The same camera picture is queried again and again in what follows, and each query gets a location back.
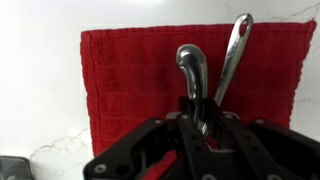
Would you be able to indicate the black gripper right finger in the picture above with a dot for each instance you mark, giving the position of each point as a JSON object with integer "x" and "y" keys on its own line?
{"x": 283, "y": 150}

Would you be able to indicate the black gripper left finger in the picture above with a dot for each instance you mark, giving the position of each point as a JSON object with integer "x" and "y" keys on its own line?
{"x": 116, "y": 156}

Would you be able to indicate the red towel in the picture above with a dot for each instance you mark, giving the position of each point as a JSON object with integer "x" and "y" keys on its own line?
{"x": 133, "y": 76}

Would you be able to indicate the silver table knife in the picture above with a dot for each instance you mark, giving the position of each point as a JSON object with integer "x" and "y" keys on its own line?
{"x": 193, "y": 66}

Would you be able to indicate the silver spoon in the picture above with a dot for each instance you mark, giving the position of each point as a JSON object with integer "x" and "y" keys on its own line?
{"x": 233, "y": 53}

